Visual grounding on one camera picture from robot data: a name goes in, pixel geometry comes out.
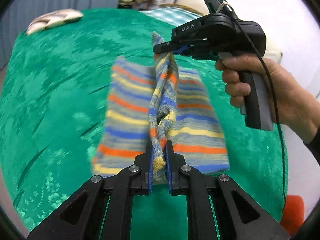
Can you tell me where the green bedspread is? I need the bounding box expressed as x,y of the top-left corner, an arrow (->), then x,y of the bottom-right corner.
1,9 -> 287,230

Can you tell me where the orange fuzzy blanket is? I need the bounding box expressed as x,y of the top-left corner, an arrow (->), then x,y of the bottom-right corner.
280,195 -> 305,236

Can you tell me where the striped knit sweater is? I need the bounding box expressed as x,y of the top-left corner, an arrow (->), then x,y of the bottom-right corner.
91,31 -> 231,184

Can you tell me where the person's right hand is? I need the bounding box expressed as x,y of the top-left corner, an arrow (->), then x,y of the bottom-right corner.
215,54 -> 319,144

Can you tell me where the checked teal bed sheet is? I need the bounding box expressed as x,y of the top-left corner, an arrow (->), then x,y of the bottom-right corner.
140,7 -> 201,27

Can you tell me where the white patterned folded cloth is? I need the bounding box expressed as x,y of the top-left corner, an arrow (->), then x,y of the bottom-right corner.
25,9 -> 84,35

